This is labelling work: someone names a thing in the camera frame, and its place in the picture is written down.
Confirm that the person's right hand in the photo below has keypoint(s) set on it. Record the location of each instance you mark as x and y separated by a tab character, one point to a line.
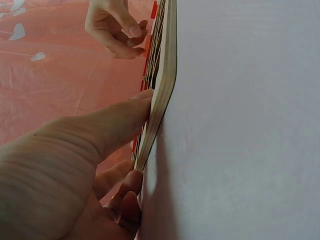
105	22

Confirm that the person's left hand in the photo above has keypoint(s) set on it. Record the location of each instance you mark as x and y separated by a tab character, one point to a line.
50	180

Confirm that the thick book with red tabs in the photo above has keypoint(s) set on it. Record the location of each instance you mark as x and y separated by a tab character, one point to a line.
166	75

